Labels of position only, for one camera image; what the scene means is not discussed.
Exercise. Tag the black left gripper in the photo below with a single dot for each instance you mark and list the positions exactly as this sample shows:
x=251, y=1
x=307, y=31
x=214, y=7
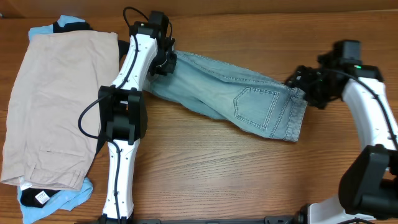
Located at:
x=166, y=64

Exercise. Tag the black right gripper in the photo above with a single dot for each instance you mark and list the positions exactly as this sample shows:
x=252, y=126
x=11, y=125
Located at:
x=301, y=81

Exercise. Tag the light blue denim shorts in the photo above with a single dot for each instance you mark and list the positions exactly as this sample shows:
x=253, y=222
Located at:
x=252, y=101

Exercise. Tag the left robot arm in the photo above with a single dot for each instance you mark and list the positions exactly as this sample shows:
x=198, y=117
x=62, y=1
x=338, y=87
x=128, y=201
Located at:
x=123, y=112

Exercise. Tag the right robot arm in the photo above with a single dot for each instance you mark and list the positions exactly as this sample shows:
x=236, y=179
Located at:
x=364, y=194

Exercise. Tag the beige folded shorts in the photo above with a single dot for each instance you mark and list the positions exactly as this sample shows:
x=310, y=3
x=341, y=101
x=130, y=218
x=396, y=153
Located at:
x=52, y=120

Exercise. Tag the light blue garment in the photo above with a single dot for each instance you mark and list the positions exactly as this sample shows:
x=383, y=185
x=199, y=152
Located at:
x=64, y=200

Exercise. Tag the black garment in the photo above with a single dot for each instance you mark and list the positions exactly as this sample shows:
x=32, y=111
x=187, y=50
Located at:
x=39, y=197

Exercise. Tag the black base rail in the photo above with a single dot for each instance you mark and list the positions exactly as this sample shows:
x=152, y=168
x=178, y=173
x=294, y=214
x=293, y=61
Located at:
x=211, y=221

